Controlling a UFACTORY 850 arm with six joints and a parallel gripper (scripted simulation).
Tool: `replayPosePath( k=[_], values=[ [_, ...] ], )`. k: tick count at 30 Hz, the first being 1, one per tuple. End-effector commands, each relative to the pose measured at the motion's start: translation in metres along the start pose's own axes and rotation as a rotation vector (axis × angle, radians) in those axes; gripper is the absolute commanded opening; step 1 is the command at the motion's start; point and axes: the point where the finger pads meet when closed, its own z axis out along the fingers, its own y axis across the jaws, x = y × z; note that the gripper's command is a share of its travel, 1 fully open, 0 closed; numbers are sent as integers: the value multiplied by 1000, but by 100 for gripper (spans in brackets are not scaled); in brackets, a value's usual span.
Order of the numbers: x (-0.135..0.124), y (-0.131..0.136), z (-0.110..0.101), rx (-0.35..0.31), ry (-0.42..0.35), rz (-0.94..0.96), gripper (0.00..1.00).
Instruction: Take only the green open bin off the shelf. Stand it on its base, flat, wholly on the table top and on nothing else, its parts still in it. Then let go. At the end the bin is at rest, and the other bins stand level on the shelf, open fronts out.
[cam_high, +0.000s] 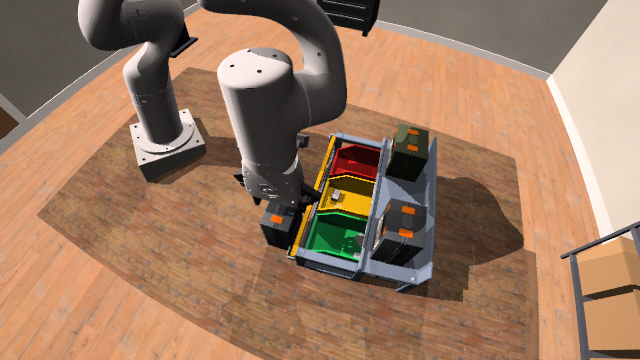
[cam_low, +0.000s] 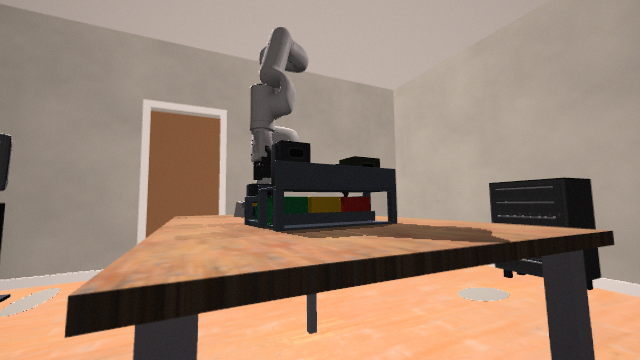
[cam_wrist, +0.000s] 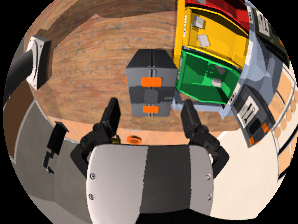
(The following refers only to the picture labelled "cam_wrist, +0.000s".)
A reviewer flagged green bin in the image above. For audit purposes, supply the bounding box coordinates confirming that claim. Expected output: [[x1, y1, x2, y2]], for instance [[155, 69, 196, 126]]
[[176, 49, 241, 104]]

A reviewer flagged red open bin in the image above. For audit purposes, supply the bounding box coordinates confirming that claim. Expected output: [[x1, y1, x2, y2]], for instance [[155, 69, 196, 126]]
[[185, 0, 249, 35]]

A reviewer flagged orange bar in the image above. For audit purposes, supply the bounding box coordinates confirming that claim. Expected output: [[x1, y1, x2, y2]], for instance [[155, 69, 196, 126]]
[[173, 0, 185, 69]]

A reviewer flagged yellow open bin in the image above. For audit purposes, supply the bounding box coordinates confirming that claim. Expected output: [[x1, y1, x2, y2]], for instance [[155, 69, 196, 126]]
[[182, 7, 249, 69]]

